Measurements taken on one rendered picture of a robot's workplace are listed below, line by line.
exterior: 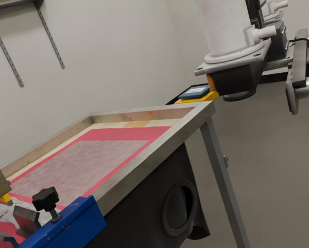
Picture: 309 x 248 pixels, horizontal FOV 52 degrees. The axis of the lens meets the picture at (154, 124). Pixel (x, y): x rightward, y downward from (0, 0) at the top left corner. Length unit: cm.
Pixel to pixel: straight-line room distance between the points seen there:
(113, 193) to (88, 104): 284
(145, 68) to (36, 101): 156
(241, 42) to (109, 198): 41
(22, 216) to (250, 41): 55
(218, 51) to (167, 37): 390
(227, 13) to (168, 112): 43
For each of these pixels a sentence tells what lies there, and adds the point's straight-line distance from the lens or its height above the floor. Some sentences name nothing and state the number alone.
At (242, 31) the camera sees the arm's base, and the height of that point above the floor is 118.
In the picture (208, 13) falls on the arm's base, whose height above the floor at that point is 124.
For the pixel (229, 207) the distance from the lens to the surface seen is 138.
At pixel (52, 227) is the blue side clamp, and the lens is 58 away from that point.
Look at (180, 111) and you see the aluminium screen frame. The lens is 97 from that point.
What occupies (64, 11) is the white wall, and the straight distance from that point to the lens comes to 352.
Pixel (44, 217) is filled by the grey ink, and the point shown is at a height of 96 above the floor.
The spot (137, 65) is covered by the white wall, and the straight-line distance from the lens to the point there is 402.
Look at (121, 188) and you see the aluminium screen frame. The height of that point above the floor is 97.
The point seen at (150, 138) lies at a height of 95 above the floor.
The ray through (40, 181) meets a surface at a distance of 95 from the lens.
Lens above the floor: 127
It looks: 18 degrees down
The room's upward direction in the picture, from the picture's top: 20 degrees counter-clockwise
